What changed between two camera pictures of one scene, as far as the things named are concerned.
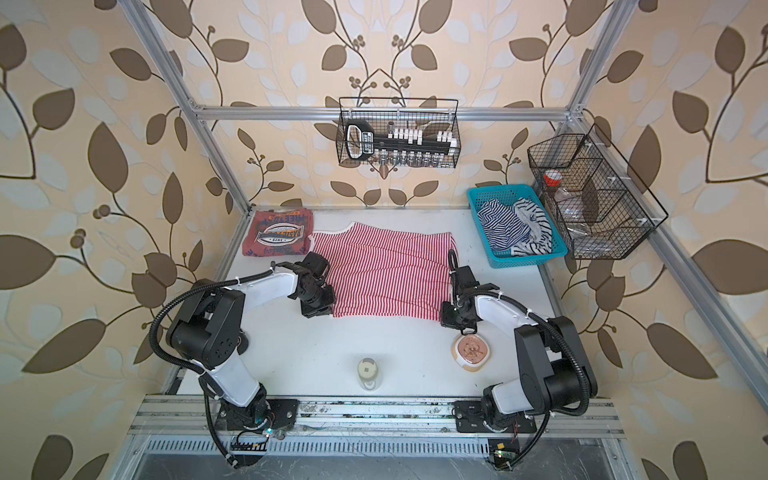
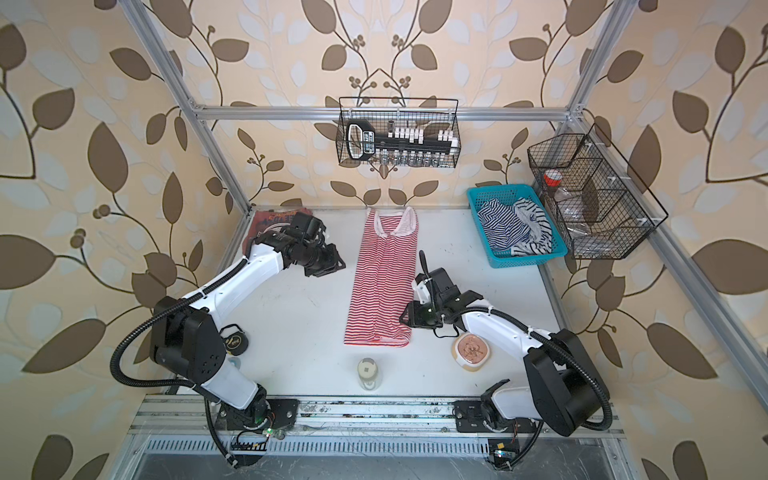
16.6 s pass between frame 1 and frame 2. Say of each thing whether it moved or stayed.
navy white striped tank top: stayed
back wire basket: stayed
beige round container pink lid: stayed
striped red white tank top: moved
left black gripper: moved
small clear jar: stayed
